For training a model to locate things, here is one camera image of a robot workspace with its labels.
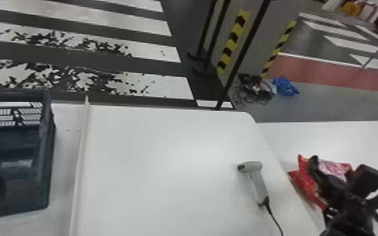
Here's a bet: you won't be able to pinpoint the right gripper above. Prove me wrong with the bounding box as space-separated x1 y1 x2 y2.
306 154 376 228

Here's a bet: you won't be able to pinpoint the red snack packet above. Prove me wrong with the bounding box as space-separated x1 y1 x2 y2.
287 153 355 211

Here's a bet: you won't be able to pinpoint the black post on round foot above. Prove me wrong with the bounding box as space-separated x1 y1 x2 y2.
192 0 234 78
186 0 220 62

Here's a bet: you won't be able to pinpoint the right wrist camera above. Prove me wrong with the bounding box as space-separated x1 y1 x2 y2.
346 164 378 212

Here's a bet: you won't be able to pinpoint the hand scanner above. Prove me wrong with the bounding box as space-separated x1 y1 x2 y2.
237 161 271 207

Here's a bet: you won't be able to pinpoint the black scanner cable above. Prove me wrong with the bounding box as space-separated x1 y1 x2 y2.
265 203 284 236

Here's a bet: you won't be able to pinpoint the dark blue crate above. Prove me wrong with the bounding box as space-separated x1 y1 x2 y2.
0 90 57 219

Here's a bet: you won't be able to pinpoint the black floor cables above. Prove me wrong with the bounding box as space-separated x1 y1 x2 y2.
231 72 276 105

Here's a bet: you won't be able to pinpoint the yellow black striped post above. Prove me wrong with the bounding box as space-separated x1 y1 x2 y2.
216 9 251 75
260 19 298 78

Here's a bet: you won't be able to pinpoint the blue bag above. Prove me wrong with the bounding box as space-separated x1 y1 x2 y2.
272 77 300 97

